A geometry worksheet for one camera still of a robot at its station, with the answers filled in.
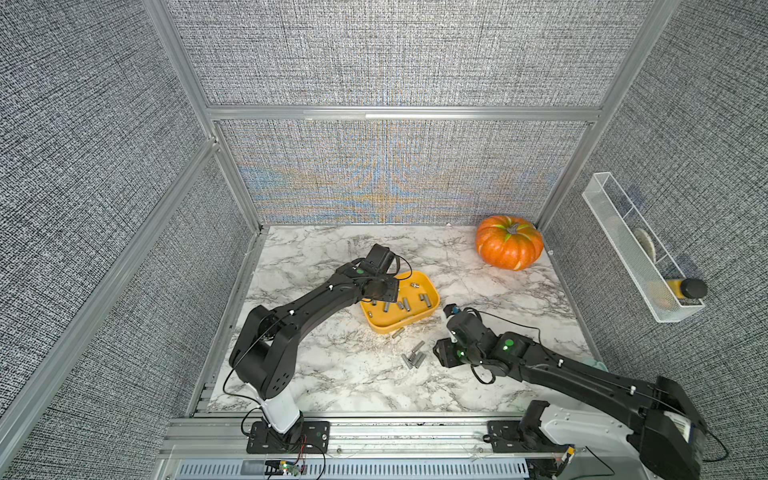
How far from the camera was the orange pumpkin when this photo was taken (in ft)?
3.26

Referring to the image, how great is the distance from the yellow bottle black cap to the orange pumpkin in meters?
0.39

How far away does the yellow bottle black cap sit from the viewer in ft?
2.05
